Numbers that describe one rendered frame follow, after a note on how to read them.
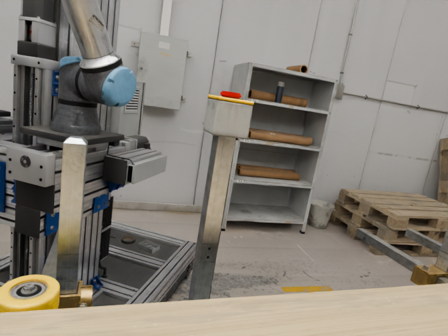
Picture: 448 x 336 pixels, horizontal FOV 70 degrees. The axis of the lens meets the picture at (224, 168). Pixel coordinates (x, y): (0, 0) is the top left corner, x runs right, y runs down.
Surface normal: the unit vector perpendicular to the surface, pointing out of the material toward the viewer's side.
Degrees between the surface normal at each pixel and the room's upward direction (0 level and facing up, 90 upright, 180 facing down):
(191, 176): 90
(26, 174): 90
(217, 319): 0
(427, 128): 90
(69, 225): 90
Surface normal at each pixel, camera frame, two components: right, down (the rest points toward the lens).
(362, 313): 0.15, -0.97
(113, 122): -0.25, 0.17
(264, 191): 0.26, 0.25
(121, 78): 0.86, 0.34
